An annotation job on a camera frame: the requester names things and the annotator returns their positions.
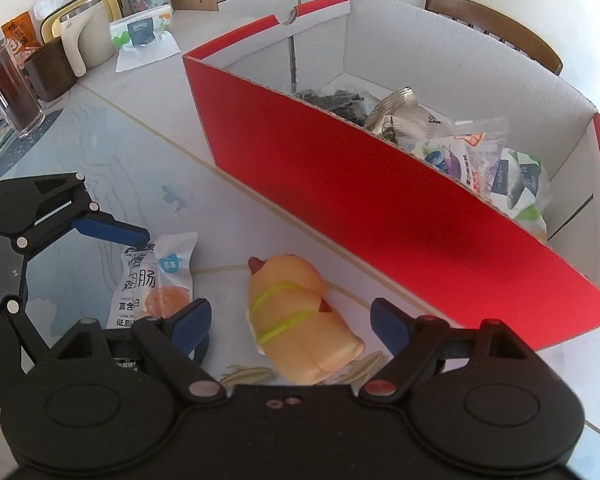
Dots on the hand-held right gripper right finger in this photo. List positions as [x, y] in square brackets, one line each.
[387, 325]

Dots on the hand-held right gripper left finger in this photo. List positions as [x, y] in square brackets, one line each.
[195, 320]

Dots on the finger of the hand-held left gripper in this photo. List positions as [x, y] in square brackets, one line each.
[27, 332]
[115, 232]

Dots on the white sausage snack packet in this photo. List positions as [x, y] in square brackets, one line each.
[145, 280]

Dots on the yellow squishy toy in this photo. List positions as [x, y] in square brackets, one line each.
[300, 320]

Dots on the red cardboard box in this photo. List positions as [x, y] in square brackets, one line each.
[380, 200]

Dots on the silver foil snack packet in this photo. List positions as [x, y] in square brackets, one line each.
[405, 120]

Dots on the clear packet with red print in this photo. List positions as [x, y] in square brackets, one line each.
[480, 135]

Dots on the marble patterned desktop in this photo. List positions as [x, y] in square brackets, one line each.
[180, 160]

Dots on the brown container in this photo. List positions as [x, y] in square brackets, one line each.
[50, 70]

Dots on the blue purple packet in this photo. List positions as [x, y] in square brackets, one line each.
[442, 157]

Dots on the clear canister dark contents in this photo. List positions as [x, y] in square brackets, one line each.
[10, 90]

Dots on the white electric kettle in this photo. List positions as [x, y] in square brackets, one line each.
[87, 40]

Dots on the green white tissue pack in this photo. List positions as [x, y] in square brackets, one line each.
[140, 32]

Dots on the orange snack packet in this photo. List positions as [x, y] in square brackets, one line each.
[17, 30]

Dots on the black snack packet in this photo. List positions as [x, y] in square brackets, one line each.
[335, 102]

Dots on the brown wooden chair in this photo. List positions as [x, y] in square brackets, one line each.
[480, 15]

